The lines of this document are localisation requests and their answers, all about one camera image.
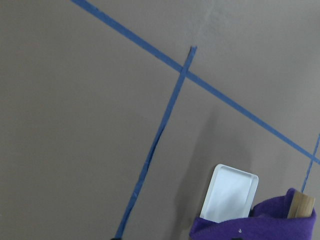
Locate upper wooden rack rod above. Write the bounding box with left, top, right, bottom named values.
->
left=287, top=191, right=316, bottom=219

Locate white towel rack base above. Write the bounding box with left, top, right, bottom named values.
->
left=199, top=164, right=259, bottom=223

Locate purple microfibre towel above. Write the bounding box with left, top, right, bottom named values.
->
left=189, top=188, right=317, bottom=240

